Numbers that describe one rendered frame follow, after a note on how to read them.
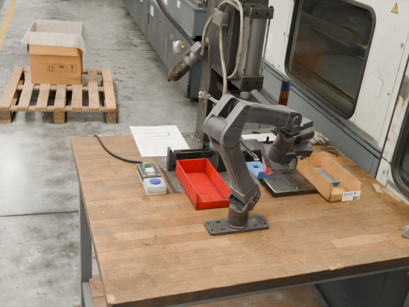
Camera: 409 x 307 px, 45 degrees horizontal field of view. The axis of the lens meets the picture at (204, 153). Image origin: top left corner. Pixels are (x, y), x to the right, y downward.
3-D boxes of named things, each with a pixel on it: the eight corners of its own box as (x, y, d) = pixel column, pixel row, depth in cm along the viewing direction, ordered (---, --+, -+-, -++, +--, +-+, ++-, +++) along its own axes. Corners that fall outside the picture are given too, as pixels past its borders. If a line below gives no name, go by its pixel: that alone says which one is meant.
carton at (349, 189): (328, 204, 175) (332, 185, 172) (294, 171, 196) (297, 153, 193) (358, 201, 180) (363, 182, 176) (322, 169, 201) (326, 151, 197)
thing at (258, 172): (258, 179, 165) (259, 171, 164) (241, 162, 178) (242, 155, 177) (277, 178, 167) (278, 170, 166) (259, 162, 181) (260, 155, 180)
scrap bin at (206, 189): (195, 211, 162) (197, 195, 159) (174, 174, 183) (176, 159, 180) (229, 207, 166) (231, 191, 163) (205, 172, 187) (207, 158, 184)
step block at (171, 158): (168, 171, 184) (169, 150, 180) (165, 167, 187) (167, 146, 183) (184, 170, 186) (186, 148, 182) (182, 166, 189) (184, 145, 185)
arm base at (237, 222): (205, 201, 152) (213, 214, 146) (264, 196, 159) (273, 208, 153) (202, 223, 156) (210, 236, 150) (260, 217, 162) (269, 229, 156)
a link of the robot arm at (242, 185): (249, 187, 157) (220, 111, 136) (263, 197, 152) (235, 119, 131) (234, 200, 155) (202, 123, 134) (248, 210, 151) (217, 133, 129)
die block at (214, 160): (216, 172, 187) (218, 155, 184) (207, 160, 196) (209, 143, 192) (263, 169, 194) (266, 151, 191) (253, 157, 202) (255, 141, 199)
